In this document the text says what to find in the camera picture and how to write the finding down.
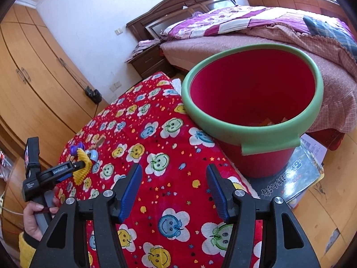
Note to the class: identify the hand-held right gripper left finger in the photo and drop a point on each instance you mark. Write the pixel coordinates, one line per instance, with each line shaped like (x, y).
(129, 194)

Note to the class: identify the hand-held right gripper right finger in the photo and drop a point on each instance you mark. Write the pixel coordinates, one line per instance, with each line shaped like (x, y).
(217, 194)

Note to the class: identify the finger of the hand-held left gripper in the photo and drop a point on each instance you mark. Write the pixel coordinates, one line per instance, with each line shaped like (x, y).
(71, 167)

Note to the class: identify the yellow foam fruit net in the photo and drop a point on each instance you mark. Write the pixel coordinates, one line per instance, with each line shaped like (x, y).
(82, 170)

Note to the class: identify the red bucket with green rim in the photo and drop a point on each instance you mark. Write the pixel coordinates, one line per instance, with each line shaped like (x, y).
(251, 89)

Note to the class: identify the person's left forearm yellow sleeve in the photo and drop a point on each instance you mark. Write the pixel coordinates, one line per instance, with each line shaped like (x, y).
(28, 249)

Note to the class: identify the person's left hand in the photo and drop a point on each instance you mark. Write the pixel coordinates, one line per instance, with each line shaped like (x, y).
(32, 223)

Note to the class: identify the purple and blue plastic toy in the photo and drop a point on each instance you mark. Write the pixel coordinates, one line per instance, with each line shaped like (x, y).
(92, 155)

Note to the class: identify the red flower printed blanket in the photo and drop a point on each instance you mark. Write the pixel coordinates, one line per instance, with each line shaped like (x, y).
(167, 178)

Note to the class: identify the dark picture book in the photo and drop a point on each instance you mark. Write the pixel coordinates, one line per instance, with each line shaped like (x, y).
(290, 181)

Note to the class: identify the black charger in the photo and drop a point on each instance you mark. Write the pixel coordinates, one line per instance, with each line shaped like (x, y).
(93, 95)

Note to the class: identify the orange wooden wardrobe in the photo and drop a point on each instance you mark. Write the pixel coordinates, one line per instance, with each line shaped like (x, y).
(33, 89)

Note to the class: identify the white booklet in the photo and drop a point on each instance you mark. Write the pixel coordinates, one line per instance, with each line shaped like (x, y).
(315, 148)

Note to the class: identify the dark wooden nightstand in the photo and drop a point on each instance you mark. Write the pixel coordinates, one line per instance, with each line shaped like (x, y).
(149, 64)

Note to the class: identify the patterned cloth on nightstand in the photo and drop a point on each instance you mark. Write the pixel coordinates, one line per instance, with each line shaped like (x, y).
(145, 47)

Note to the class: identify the bed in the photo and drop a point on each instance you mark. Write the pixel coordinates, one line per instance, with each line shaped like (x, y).
(178, 53)

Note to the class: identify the pink ruffled bedspread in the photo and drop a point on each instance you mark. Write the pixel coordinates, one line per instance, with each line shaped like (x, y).
(334, 89)

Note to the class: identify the purple and white quilt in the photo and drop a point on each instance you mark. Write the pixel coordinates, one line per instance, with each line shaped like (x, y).
(223, 22)

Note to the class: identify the dark wooden headboard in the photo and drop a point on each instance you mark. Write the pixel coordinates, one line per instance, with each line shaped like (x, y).
(173, 11)

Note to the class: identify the blue plaid cloth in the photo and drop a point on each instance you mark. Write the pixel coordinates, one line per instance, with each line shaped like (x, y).
(329, 30)

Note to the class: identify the orange wooden window cabinet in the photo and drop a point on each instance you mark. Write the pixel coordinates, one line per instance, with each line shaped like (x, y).
(292, 2)

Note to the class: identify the white wall socket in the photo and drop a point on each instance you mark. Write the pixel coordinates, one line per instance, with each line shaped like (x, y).
(115, 86)

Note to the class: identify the white wall switch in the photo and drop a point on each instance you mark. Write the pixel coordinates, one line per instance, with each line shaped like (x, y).
(118, 31)

